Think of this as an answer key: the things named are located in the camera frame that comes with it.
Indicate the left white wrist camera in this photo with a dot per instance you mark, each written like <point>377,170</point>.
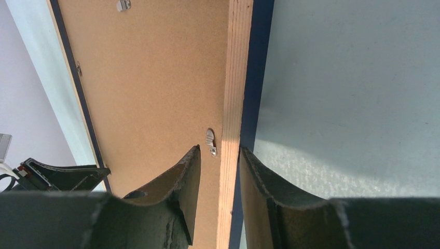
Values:
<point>5,140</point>

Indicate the wooden picture frame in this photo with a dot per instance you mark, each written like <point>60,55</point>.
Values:
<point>233,103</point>

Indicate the brown backing board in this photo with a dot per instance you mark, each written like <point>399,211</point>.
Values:
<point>147,86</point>

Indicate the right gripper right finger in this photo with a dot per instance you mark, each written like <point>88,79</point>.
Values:
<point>278,214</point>

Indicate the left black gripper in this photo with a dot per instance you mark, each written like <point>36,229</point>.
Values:
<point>33,175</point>

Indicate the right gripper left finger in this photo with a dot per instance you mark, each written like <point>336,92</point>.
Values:
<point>160,214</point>

